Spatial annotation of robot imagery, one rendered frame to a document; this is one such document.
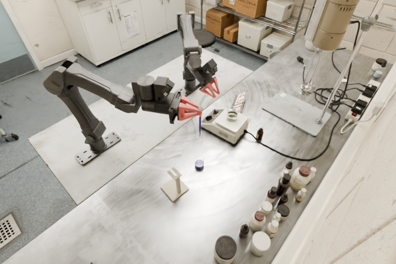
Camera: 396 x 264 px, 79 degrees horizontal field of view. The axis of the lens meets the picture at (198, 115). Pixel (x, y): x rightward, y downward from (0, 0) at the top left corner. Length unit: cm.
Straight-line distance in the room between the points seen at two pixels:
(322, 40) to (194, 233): 87
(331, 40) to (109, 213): 106
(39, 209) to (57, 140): 105
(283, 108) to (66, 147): 109
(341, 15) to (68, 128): 127
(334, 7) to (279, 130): 57
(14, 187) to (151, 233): 174
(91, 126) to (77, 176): 23
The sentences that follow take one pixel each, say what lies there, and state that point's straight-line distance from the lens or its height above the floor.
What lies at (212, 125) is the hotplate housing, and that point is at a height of 96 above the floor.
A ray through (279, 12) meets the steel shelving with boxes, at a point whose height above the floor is 67.
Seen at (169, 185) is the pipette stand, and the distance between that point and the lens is 100.
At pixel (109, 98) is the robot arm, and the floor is 126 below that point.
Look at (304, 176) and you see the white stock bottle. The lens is 100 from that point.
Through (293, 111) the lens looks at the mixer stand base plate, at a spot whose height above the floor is 91.
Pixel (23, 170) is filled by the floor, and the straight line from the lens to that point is 258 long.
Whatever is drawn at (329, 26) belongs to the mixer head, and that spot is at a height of 138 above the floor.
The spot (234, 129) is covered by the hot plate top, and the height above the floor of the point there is 99.
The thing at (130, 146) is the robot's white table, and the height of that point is 90.
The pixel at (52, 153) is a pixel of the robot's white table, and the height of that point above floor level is 90.
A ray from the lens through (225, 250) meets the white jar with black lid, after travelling 84.
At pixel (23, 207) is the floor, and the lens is 236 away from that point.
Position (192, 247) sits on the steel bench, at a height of 90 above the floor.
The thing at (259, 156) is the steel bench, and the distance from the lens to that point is 112.
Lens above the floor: 178
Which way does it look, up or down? 45 degrees down
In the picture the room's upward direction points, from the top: straight up
